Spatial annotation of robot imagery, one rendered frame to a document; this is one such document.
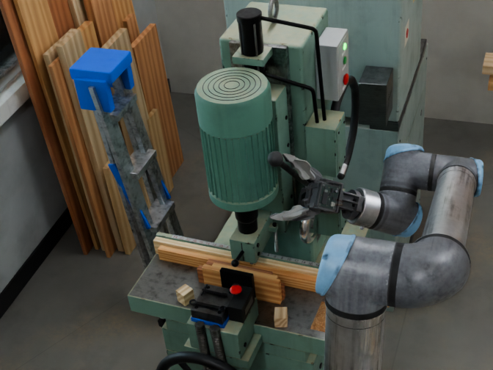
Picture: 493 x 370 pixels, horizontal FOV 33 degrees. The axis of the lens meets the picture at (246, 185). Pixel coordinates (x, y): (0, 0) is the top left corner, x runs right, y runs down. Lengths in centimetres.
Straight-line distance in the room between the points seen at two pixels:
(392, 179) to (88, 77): 122
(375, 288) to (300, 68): 74
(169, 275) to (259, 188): 46
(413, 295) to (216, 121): 65
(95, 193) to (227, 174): 171
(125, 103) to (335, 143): 102
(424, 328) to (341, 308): 186
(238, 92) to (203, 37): 278
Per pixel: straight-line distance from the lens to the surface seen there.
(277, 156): 180
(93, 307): 358
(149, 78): 387
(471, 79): 437
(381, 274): 145
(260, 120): 187
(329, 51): 208
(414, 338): 331
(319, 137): 210
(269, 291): 215
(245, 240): 211
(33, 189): 373
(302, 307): 217
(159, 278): 230
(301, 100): 207
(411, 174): 199
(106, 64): 281
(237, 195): 197
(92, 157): 351
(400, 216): 197
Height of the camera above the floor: 245
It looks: 37 degrees down
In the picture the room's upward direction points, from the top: 6 degrees counter-clockwise
